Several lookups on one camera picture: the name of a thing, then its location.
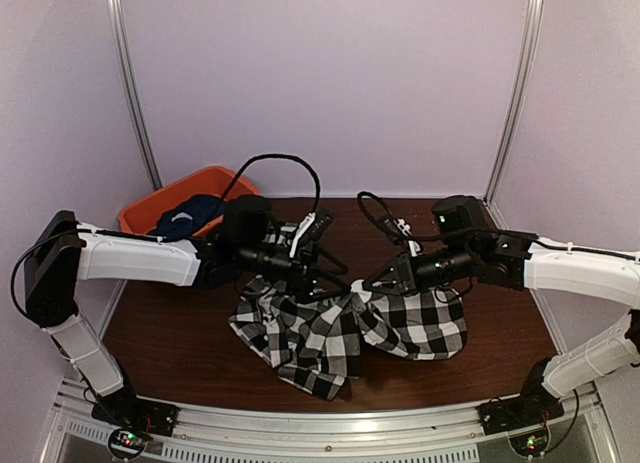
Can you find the black white checkered shirt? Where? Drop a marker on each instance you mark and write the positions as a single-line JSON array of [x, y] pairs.
[[316, 347]]

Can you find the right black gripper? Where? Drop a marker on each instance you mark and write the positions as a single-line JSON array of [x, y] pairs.
[[403, 275]]

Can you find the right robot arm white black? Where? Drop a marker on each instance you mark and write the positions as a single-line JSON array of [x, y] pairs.
[[467, 247]]

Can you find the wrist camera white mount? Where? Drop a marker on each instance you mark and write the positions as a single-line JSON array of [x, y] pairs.
[[399, 232], [311, 228]]

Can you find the dark blue garment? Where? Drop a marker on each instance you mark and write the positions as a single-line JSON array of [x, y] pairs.
[[188, 217]]

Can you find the aluminium corner post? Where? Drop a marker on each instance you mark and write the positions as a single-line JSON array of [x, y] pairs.
[[529, 43], [132, 98]]

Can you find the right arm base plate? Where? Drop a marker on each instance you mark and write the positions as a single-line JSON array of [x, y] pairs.
[[516, 412]]

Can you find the right aluminium corner post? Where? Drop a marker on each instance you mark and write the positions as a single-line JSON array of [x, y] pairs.
[[529, 43]]

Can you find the left aluminium corner post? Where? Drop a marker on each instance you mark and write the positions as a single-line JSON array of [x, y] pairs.
[[132, 98]]

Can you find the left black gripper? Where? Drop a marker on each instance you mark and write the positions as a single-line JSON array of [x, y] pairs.
[[301, 284]]

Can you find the orange plastic basin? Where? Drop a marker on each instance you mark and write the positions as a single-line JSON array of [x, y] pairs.
[[143, 215]]

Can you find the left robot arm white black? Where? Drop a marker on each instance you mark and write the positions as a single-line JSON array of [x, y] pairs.
[[246, 241]]

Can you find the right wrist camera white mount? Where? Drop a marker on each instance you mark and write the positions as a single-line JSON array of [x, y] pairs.
[[399, 232]]

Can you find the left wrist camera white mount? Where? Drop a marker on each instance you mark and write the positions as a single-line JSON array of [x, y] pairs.
[[311, 228]]

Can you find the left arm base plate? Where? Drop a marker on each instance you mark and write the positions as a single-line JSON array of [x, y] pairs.
[[142, 416]]

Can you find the aluminium front rail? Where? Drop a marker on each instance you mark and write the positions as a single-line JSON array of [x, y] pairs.
[[450, 433]]

